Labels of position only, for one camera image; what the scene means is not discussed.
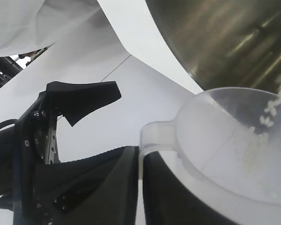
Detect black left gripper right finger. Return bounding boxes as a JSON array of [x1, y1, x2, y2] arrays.
[[142, 151, 228, 225]]

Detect dark background equipment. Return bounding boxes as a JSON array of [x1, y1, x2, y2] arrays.
[[0, 45, 50, 97]]

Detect transparent plastic measuring cup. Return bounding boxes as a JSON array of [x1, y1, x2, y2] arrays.
[[138, 87, 281, 225]]

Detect stainless steel mixing bowl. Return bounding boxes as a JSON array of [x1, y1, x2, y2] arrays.
[[145, 0, 281, 99]]

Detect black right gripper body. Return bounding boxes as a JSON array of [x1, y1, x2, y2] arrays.
[[0, 91, 59, 225]]

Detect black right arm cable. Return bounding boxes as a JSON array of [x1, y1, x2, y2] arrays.
[[0, 118, 19, 135]]

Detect white rice grains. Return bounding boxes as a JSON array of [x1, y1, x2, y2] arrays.
[[234, 75, 281, 202]]

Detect white fabric sheet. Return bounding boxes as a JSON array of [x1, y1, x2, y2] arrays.
[[0, 0, 99, 58]]

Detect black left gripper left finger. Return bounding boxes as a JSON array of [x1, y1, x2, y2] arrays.
[[89, 146, 140, 225]]

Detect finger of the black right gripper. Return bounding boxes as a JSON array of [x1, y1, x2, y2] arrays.
[[34, 146, 126, 216], [45, 80, 122, 128]]

